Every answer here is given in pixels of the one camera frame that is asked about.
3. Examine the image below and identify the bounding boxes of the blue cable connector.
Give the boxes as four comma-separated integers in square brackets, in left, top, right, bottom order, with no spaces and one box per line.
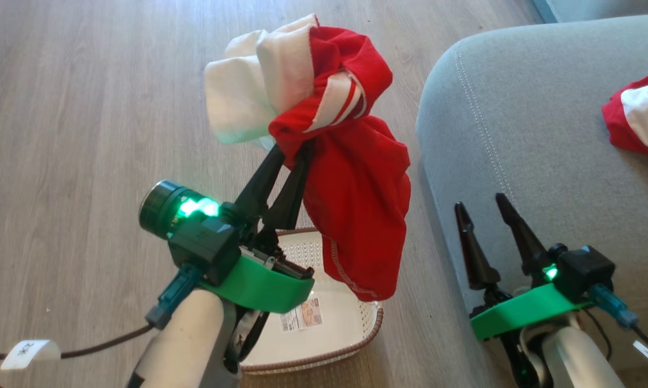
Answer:
[590,283,639,329]
[145,264,204,330]

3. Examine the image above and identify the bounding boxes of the grey sofa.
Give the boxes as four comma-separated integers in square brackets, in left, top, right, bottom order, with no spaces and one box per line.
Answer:
[415,13,648,373]

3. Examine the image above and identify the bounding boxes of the red white striped jersey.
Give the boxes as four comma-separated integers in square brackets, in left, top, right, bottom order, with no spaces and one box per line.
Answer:
[204,13,412,302]

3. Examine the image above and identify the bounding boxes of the white woven-rim laundry basket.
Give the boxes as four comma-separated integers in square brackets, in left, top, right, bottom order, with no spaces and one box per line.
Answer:
[240,227,385,376]

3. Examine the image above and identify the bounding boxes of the red white sports shorts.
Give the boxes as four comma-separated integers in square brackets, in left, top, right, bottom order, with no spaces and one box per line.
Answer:
[601,74,648,157]

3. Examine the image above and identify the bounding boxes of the printed sticker label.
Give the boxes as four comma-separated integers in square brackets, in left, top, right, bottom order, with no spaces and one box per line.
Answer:
[279,297,324,332]

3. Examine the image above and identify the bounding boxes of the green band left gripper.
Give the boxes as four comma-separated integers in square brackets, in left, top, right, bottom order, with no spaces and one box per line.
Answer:
[200,141,315,315]

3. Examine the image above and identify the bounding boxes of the grey fabric sofa section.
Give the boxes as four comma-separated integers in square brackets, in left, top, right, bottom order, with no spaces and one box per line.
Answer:
[531,0,648,24]

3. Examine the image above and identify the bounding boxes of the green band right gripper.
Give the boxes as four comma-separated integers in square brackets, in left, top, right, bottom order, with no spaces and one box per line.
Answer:
[454,192,594,342]

